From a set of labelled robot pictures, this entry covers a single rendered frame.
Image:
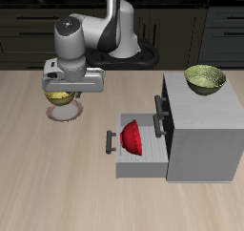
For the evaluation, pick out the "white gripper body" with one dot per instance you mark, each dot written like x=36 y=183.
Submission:
x=92 y=83

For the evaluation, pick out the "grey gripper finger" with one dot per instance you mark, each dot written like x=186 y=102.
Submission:
x=78 y=94

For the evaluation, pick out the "yellow bowl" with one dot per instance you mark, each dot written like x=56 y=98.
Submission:
x=59 y=98

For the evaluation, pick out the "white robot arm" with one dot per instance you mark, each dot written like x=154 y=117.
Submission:
x=112 y=21

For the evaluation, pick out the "white plate with pink rim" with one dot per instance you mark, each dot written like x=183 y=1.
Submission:
x=65 y=113

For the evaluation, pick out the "red bowl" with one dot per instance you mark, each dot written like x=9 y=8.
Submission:
x=132 y=138

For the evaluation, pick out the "green bowl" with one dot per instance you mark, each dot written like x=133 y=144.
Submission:
x=205 y=79

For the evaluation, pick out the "dark kitchen cupboards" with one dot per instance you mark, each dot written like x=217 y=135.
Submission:
x=28 y=34

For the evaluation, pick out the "grey cabinet drawer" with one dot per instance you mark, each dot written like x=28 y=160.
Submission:
x=152 y=160

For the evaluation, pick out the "grey cabinet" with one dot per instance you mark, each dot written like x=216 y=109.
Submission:
x=203 y=139

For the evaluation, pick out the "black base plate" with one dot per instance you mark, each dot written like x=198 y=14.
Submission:
x=149 y=57

